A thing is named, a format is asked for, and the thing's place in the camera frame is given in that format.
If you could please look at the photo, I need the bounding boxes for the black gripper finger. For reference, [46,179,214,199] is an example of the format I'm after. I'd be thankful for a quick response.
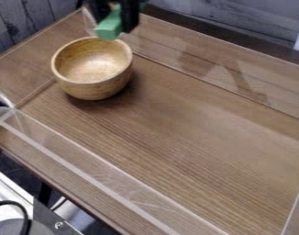
[120,0,140,33]
[88,0,110,22]

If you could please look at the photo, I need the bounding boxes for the green rectangular block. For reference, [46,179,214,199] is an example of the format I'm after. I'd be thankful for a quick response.
[94,4,122,40]

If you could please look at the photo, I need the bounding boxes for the brown wooden bowl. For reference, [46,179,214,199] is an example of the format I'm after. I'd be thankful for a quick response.
[50,37,133,101]

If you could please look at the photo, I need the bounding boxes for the grey round base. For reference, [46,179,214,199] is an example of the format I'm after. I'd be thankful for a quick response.
[0,218,54,235]

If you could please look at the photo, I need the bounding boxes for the clear acrylic barrier wall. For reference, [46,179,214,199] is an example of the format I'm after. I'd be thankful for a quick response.
[0,9,299,235]

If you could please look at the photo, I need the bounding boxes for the grey metal bracket with screw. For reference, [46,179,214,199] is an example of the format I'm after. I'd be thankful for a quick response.
[29,200,82,235]

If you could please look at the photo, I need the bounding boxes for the black cable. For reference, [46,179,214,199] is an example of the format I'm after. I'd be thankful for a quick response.
[0,200,33,235]

